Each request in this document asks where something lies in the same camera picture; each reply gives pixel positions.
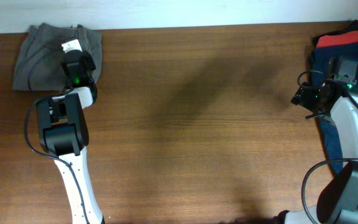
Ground grey cargo shorts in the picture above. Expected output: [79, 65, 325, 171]
[12, 23, 103, 91]

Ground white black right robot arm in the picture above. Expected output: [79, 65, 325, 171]
[282, 79, 358, 224]

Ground red garment top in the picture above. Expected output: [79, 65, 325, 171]
[316, 30, 358, 48]

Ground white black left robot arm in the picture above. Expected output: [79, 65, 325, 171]
[35, 50, 104, 223]

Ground navy blue garment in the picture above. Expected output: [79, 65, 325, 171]
[308, 20, 358, 175]

